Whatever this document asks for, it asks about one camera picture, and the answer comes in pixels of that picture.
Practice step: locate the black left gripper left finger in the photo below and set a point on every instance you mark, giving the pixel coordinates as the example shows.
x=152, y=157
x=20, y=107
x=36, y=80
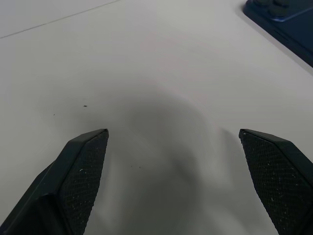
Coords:
x=73, y=183

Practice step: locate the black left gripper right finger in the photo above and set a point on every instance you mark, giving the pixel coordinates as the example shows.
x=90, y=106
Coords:
x=281, y=183

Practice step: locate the dark blue smartphone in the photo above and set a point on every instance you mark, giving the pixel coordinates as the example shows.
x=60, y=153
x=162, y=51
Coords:
x=293, y=31

